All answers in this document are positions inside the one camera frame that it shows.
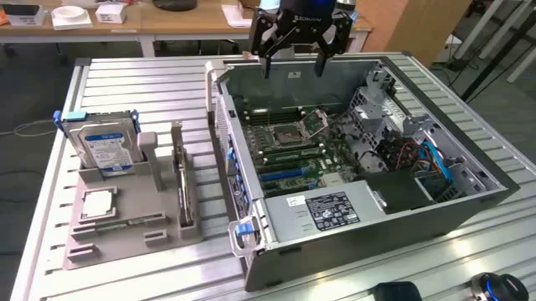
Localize silver power supply unit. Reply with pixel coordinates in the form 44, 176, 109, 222
263, 179, 390, 248

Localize black 3D mouse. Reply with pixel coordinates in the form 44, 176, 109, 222
467, 272, 530, 301

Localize grey floor cable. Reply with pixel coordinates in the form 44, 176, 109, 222
0, 120, 57, 137

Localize small white box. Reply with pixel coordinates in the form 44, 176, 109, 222
94, 4, 128, 24

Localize metal socket cover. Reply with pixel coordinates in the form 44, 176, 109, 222
300, 109, 331, 140

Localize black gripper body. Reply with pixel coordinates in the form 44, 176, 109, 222
276, 0, 338, 45

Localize white paper sheets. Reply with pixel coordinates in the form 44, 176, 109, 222
220, 4, 260, 29

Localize wooden desk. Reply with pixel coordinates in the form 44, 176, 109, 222
0, 0, 372, 59

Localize black slanted pole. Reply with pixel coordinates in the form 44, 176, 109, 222
459, 15, 536, 104

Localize perforated silver drive cage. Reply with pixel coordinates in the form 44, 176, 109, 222
348, 70, 402, 148

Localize silver metal disk bay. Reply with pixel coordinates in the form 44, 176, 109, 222
400, 114, 493, 201

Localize blue case latch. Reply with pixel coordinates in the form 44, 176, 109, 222
236, 219, 256, 238

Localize white desk frame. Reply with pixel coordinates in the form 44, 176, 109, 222
451, 0, 536, 84

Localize silver CPU chip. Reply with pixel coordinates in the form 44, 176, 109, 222
81, 191, 114, 219

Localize black rounded device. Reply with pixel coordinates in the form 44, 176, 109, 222
371, 281, 423, 301

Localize hard disk with blue carrier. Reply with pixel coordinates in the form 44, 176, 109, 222
52, 109, 141, 178

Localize long PCIe expansion slot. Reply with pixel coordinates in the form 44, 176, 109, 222
257, 167, 306, 182

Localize green RAM stick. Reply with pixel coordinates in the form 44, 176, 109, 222
263, 147, 323, 162
94, 216, 164, 231

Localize wooden cabinet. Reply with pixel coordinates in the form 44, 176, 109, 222
358, 0, 474, 68

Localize blue flat wire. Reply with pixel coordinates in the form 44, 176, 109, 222
420, 140, 459, 189

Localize black round object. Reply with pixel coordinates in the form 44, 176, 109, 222
152, 0, 197, 12

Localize red yellow power wires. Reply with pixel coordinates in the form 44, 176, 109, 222
392, 142, 424, 170

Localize white box with dark lid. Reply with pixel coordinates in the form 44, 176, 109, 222
1, 4, 46, 26

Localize grey printed parts rack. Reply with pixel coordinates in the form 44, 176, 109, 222
61, 131, 205, 271

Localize open dark PC case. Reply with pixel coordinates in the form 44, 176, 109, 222
203, 51, 522, 292

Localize graphics card with metal bracket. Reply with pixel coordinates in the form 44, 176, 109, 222
169, 121, 197, 228

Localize black plastic shroud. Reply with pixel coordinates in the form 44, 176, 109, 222
363, 171, 435, 214

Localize green motherboard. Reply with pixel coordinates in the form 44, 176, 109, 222
240, 103, 368, 198

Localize CPU socket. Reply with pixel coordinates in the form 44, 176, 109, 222
269, 124, 310, 148

